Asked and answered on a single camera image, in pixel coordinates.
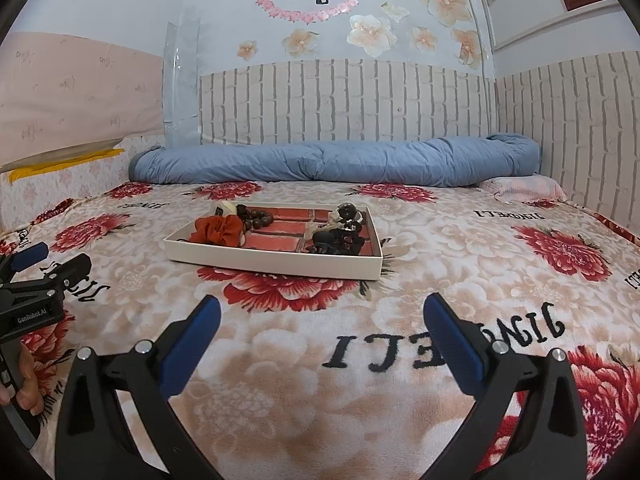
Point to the pink pillow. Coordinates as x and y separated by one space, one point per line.
525 189

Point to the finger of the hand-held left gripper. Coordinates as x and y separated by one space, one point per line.
70 270
27 253

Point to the group of flower wall stickers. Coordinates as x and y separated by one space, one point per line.
371 32

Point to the blue rolled duvet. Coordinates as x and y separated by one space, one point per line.
325 162

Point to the person's left hand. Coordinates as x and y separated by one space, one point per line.
29 400

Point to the orange fabric scrunchie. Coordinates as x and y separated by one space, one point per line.
215 231

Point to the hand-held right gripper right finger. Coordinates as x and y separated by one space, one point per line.
452 347

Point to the pile of black hair clips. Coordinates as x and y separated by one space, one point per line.
345 232

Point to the yellow strip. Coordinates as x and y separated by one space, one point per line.
55 165

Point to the pink patterned board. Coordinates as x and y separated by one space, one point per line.
75 95

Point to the floral printed blanket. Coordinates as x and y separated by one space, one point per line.
300 360

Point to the clear plastic sheet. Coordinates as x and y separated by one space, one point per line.
182 75

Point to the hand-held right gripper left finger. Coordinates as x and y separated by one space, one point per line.
192 342

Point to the beige felt hair clip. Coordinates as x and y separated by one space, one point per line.
227 208

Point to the white tray with red lining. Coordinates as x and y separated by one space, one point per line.
275 262

